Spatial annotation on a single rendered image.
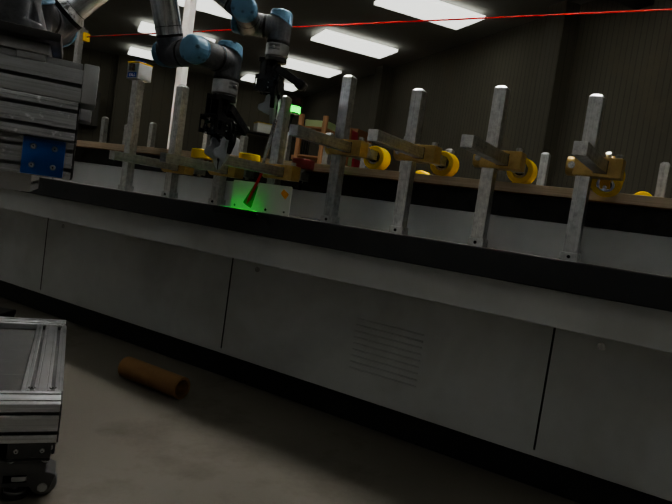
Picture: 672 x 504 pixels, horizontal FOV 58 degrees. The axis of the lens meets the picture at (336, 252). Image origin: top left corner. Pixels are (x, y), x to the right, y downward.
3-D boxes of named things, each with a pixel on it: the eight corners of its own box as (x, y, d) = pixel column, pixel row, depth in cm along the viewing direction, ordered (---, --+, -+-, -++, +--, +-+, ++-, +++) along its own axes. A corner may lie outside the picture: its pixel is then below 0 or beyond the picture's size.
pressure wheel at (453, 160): (448, 146, 191) (426, 157, 195) (457, 168, 189) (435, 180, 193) (454, 149, 196) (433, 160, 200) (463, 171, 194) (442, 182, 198)
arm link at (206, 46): (167, 61, 166) (197, 72, 176) (195, 60, 160) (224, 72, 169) (171, 32, 166) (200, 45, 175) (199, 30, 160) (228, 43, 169)
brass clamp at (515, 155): (518, 169, 161) (521, 151, 160) (470, 165, 168) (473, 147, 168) (524, 172, 166) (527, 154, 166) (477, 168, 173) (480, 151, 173)
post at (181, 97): (167, 209, 233) (183, 84, 229) (161, 207, 234) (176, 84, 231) (174, 209, 236) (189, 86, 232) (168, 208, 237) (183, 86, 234)
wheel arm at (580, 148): (586, 155, 126) (589, 141, 125) (571, 154, 127) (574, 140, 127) (610, 177, 157) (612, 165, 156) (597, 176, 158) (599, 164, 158)
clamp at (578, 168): (620, 178, 148) (623, 158, 147) (563, 173, 155) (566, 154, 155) (623, 181, 153) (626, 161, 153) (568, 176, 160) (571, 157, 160)
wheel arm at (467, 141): (473, 148, 138) (475, 132, 138) (458, 147, 140) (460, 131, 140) (527, 175, 181) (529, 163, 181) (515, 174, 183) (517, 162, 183)
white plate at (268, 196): (287, 216, 201) (291, 186, 200) (229, 207, 215) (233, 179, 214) (288, 216, 202) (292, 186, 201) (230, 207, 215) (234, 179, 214)
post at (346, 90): (330, 224, 193) (352, 74, 190) (321, 223, 195) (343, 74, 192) (336, 225, 196) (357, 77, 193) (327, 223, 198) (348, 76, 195)
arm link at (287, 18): (269, 12, 200) (294, 16, 200) (265, 46, 201) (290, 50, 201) (267, 4, 192) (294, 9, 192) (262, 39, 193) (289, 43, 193)
